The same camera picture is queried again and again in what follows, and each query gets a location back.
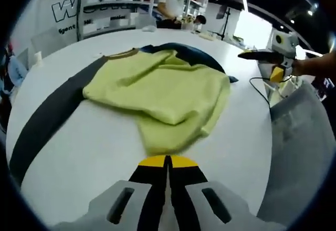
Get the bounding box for black cable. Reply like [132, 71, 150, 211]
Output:
[248, 75, 292, 109]

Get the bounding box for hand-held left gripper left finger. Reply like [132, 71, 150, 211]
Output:
[52, 155, 169, 231]

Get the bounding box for metal shelf unit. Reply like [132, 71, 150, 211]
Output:
[78, 0, 209, 42]

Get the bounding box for white paper cup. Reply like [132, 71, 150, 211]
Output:
[34, 51, 44, 68]

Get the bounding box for black tripod stand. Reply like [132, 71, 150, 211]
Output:
[215, 4, 232, 42]

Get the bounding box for person's black printed shirt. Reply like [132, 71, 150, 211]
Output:
[311, 75, 336, 103]

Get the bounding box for yellow colour-block garment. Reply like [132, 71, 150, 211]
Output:
[8, 41, 240, 187]

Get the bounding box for person's right hand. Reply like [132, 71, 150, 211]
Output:
[290, 58, 310, 77]

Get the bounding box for cream cloth item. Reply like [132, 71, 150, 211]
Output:
[199, 31, 218, 41]

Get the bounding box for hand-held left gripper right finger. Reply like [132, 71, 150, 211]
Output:
[169, 155, 260, 231]

